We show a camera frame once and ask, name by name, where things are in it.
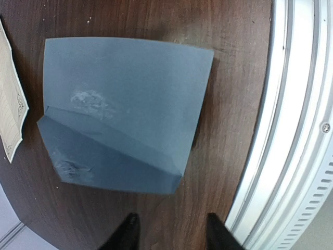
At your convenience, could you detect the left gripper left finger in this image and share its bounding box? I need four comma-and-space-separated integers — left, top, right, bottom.
98, 213, 140, 250

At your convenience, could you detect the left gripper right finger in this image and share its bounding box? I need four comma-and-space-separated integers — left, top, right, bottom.
207, 213, 244, 250

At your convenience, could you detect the front aluminium rail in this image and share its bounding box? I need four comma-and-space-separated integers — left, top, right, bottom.
225, 1, 332, 249

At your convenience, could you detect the grey-blue envelope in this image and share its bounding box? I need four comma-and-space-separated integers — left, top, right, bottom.
37, 37, 214, 194

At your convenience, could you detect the ornate bordered paper sheet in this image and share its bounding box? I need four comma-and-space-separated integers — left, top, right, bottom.
1, 25, 29, 163

